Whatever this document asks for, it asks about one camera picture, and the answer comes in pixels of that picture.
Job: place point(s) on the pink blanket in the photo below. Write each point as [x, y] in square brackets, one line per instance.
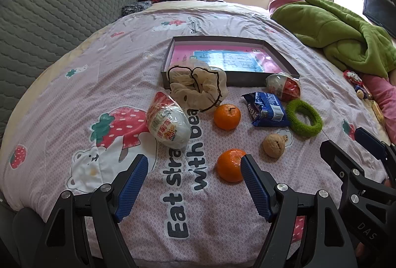
[383, 91]

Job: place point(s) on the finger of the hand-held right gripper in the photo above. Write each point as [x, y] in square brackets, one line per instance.
[369, 141]
[335, 156]

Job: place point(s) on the grey cardboard box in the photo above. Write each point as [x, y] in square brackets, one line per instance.
[198, 82]

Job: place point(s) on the black television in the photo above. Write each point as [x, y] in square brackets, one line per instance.
[379, 13]

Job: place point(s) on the pink strawberry bear bedsheet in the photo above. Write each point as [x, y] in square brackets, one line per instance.
[108, 76]

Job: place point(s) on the grey quilted headboard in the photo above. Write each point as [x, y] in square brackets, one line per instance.
[55, 14]

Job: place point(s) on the beige black-trimmed scrunchie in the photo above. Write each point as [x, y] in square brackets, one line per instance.
[201, 85]

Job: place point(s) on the small toy figure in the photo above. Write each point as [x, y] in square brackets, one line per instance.
[362, 92]

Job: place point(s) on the brown walnut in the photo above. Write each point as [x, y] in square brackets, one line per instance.
[273, 146]

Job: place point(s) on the white toy egg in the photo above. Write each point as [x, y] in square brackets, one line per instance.
[167, 122]

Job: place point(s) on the pink pillow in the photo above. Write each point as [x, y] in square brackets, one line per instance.
[283, 3]

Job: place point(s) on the red toy egg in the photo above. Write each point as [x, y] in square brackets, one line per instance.
[284, 87]

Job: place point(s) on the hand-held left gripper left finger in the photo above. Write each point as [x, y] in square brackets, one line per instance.
[133, 184]

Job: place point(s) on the pink workbook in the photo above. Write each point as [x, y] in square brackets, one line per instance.
[235, 54]

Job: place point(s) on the orange tangerine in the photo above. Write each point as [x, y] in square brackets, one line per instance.
[229, 166]
[227, 118]

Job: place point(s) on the red white candy wrapper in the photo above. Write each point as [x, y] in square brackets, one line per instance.
[352, 78]

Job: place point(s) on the green fleece blanket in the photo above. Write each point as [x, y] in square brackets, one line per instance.
[340, 30]

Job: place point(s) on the blue snack packet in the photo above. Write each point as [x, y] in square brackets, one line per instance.
[266, 110]

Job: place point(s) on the dark floral cloth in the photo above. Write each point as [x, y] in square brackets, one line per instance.
[136, 7]

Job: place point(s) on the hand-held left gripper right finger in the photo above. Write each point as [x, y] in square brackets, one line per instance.
[253, 184]

